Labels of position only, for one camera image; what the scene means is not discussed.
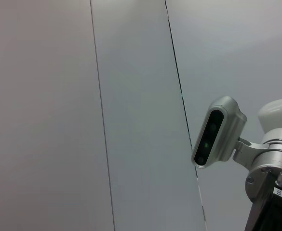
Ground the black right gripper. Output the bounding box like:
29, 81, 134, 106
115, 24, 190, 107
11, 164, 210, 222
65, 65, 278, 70
243, 168, 282, 231

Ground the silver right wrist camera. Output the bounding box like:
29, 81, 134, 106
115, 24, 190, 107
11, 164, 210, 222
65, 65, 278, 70
191, 96, 248, 168

